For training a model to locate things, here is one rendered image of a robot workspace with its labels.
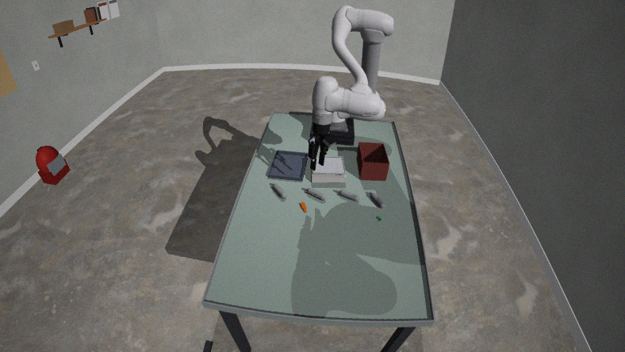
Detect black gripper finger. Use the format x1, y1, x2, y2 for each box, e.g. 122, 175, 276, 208
309, 136, 323, 170
319, 142, 328, 166

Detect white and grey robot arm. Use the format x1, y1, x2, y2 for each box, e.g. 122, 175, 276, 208
312, 6, 393, 132

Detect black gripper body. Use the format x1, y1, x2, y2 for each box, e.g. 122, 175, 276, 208
312, 122, 330, 143

